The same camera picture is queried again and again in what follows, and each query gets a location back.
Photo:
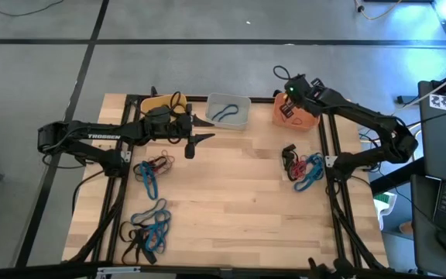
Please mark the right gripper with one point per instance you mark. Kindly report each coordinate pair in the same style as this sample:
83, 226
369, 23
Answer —
299, 91

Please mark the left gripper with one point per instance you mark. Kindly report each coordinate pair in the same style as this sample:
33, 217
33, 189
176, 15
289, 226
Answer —
161, 131

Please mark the red rubber band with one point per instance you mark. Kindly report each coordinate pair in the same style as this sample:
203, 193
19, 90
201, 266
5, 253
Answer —
170, 158
302, 121

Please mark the blue bands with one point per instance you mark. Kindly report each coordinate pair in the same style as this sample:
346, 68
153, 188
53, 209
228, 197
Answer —
236, 109

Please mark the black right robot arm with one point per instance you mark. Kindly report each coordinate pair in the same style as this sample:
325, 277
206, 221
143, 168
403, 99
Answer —
362, 116

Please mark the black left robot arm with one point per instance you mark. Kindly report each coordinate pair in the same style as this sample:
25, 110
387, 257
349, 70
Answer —
91, 131

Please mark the orange plastic basket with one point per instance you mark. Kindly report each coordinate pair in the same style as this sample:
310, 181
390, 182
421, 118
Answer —
308, 122

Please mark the white plastic basket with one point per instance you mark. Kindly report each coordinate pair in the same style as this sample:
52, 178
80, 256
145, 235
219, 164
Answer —
242, 120

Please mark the yellow plastic basket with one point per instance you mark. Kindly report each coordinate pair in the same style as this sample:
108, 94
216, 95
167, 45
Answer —
157, 101

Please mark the white and green object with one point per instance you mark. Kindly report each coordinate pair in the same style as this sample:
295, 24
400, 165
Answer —
385, 201

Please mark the silver aluminium bar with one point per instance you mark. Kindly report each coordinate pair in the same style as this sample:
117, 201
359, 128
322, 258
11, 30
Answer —
118, 270

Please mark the black aluminium table frame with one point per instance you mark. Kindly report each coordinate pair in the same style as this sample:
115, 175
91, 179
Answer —
197, 98

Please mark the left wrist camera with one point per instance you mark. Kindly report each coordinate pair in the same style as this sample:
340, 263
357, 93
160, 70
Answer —
159, 115

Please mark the silver corner bracket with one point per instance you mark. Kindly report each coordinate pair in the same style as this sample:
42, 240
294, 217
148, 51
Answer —
330, 161
125, 156

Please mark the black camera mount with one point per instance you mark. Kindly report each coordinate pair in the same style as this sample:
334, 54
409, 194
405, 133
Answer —
343, 267

